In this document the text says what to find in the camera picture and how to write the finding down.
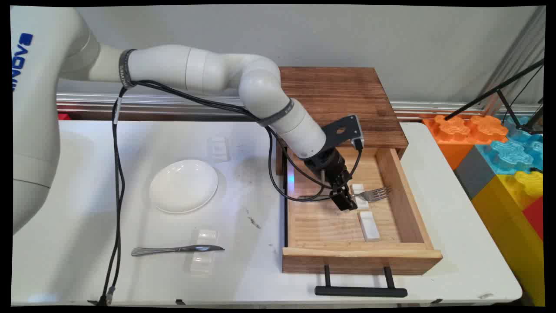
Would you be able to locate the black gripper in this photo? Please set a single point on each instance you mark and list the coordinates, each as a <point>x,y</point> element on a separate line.
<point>325,164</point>

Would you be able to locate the silver metal fork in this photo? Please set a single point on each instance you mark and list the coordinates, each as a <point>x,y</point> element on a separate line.
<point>378,193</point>

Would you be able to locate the silver metal knife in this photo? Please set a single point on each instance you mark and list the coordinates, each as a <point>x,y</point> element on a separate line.
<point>195,248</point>

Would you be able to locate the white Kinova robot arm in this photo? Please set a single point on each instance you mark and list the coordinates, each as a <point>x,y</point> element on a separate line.
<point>208,65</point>

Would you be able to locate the white ceramic cutlery rest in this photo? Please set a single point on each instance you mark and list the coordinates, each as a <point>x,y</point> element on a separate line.
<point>369,228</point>
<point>357,188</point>
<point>218,150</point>
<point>204,263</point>

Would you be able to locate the dark wooden drawer cabinet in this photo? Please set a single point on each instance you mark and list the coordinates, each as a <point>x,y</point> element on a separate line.
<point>339,95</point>

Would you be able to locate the orange foam block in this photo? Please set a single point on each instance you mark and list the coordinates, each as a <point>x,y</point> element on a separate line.
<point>456,130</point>

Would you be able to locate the grey foam block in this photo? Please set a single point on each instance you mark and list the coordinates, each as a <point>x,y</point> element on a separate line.
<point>473,174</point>

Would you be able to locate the white round plate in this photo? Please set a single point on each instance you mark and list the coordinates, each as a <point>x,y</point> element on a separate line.
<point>182,187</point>

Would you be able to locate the blue foam block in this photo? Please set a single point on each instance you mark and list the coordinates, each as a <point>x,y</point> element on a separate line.
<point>512,154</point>

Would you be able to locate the black tripod stand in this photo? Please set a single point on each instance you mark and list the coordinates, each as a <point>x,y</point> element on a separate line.
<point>499,89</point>

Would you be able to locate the red foam block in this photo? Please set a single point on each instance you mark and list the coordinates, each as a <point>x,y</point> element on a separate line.
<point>535,217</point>
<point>64,116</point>

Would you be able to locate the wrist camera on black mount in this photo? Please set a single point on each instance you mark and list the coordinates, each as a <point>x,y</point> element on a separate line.
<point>343,129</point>

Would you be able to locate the aluminium rail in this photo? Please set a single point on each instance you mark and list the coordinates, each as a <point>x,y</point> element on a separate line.
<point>173,104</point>

